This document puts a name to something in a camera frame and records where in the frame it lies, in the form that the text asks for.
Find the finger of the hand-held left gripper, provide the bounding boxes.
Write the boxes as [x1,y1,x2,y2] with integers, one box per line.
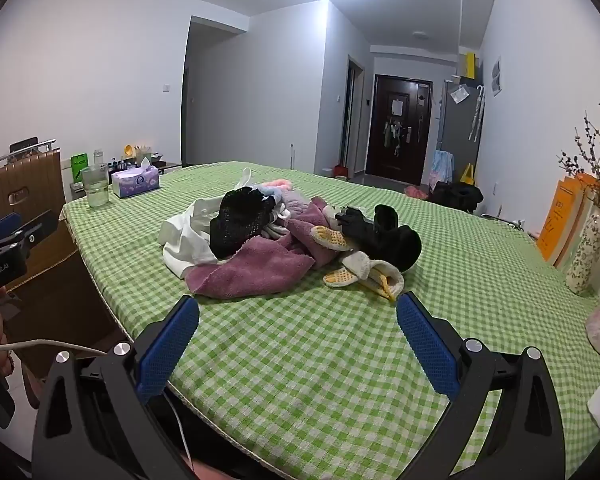
[0,212,23,251]
[0,209,60,261]

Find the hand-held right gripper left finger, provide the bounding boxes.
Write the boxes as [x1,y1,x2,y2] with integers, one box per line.
[32,295,201,480]

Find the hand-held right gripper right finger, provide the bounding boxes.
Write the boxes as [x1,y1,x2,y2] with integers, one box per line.
[396,292,578,480]

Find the person's left hand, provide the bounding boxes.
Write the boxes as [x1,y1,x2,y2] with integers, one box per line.
[0,287,15,377]

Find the glass of water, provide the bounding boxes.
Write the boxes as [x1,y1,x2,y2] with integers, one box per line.
[81,164,112,208]

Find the green paper bag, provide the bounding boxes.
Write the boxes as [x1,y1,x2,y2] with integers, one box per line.
[70,153,90,184]

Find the cream yellow grip socks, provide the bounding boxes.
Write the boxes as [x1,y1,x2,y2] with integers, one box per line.
[322,251,406,304]

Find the black socks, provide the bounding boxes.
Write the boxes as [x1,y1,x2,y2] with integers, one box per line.
[365,204,423,273]

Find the purple tissue box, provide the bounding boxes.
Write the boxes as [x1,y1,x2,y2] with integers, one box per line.
[111,157,161,199]

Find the green checkered tablecloth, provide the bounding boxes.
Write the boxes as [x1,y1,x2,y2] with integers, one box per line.
[60,161,600,480]

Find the purple towel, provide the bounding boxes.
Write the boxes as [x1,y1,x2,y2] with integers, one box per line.
[186,196,348,297]

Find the yellow dotted work glove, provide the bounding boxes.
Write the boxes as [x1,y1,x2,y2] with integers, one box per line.
[310,224,362,252]

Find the black glove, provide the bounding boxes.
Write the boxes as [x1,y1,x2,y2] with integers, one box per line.
[336,205,381,241]

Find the small folding table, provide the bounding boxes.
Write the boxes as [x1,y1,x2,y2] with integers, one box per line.
[150,157,183,176]

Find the black mesh cloth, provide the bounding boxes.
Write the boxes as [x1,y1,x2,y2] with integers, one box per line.
[209,186,278,258]

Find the black bag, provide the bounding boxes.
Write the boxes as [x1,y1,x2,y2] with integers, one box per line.
[432,180,483,213]

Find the light blue bag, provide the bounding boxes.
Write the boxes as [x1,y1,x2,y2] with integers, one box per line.
[430,150,455,183]

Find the patterned vase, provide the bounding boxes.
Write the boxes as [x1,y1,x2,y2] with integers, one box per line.
[566,212,600,296]

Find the orange box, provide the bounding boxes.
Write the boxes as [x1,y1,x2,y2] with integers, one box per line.
[536,172,600,268]

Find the grey purple fluffy sock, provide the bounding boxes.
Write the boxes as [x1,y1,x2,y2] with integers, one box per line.
[280,195,311,221]

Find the dark entrance door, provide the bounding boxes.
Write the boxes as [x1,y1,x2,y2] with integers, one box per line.
[365,74,433,186]

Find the grey refrigerator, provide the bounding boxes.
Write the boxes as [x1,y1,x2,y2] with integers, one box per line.
[437,80,486,193]

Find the white umbrella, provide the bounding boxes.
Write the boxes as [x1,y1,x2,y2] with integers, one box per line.
[469,85,486,142]

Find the dried flower branches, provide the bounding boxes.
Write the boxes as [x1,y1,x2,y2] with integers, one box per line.
[557,102,600,211]

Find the white cable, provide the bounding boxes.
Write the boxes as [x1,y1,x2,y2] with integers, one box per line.
[0,339,108,358]
[162,392,193,463]

